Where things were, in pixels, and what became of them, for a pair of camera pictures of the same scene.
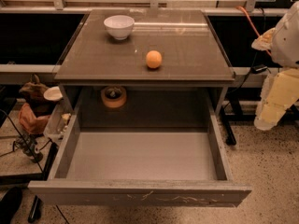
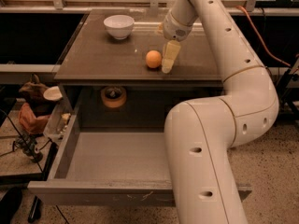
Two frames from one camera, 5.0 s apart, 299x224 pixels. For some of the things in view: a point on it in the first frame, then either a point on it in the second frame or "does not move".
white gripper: [287, 44] → [175, 28]
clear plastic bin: [58, 122] does not move
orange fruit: [153, 59] does not move
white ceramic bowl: [120, 26] does not move
